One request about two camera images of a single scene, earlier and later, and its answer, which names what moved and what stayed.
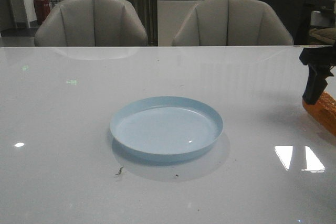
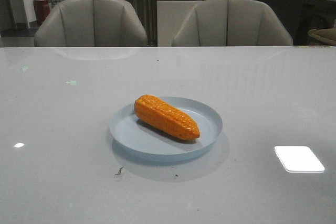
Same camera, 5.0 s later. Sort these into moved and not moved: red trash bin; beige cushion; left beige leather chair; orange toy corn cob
Moved: orange toy corn cob
Not moved: beige cushion; left beige leather chair; red trash bin
